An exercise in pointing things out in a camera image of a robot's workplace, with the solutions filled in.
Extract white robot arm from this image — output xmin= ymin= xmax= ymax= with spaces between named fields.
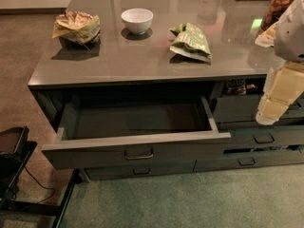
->
xmin=256 ymin=0 xmax=304 ymax=125

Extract snack packs in right drawer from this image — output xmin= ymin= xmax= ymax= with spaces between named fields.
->
xmin=225 ymin=79 xmax=258 ymax=95

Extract grey top right drawer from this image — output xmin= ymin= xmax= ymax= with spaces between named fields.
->
xmin=213 ymin=94 xmax=304 ymax=124

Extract grey bottom right drawer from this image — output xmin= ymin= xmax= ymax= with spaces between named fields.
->
xmin=194 ymin=150 xmax=304 ymax=172

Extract grey bottom left drawer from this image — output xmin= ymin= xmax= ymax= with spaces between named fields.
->
xmin=85 ymin=160 xmax=196 ymax=181

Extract grey cabinet with glossy top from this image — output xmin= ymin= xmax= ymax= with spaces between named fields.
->
xmin=28 ymin=0 xmax=304 ymax=181

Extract glass jar of snacks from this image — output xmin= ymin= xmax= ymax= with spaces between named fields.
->
xmin=260 ymin=0 xmax=294 ymax=30

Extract green chip bag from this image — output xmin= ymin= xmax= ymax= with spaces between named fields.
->
xmin=170 ymin=22 xmax=212 ymax=63

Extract white ceramic bowl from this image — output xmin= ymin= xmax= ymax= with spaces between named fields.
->
xmin=121 ymin=9 xmax=154 ymax=34

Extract yellow brown chip bag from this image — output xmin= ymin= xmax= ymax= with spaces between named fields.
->
xmin=52 ymin=10 xmax=101 ymax=45

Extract black cable on floor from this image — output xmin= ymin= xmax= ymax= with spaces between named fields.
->
xmin=22 ymin=164 xmax=56 ymax=206

